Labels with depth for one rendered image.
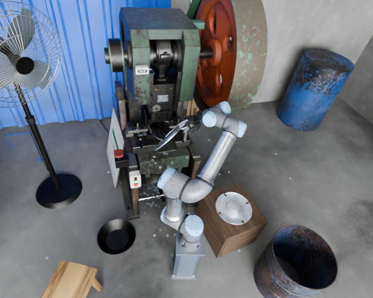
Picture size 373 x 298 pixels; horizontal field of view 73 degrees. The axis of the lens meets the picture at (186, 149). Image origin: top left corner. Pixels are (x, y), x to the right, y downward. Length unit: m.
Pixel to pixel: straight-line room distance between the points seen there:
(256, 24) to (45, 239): 2.11
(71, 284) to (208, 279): 0.96
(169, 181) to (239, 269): 1.24
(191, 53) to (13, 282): 1.95
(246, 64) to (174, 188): 0.74
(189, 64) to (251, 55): 0.38
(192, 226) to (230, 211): 0.56
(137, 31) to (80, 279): 1.47
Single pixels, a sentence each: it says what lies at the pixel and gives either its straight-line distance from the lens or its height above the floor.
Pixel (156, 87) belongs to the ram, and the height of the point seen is 1.15.
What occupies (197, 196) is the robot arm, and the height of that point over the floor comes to 1.06.
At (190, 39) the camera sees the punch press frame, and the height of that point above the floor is 1.46.
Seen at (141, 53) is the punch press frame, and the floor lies 1.40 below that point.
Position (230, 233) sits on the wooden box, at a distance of 1.94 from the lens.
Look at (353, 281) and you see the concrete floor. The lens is 2.65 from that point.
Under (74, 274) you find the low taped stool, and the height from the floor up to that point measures 0.33.
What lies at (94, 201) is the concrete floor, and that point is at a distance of 2.47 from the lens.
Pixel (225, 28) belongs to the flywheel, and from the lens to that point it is 1.67.
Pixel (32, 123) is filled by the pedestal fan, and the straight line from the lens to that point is 2.05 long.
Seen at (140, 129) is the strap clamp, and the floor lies 0.76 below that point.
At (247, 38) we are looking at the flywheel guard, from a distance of 1.42.
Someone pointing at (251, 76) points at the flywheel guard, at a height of 1.38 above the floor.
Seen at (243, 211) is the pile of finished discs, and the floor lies 0.35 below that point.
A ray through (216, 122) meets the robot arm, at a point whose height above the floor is 1.24.
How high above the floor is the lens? 2.02
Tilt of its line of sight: 44 degrees down
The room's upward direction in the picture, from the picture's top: 9 degrees clockwise
